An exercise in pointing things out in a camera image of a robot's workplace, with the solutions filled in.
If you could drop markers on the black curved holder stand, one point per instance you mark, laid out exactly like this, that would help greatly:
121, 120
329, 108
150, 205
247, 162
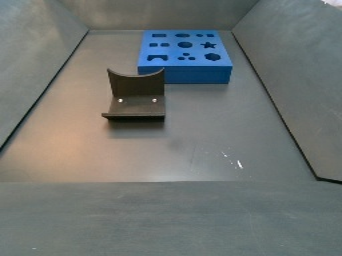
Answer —
137, 89

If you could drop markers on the blue shape sorter block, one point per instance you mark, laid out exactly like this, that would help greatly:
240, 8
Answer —
192, 55

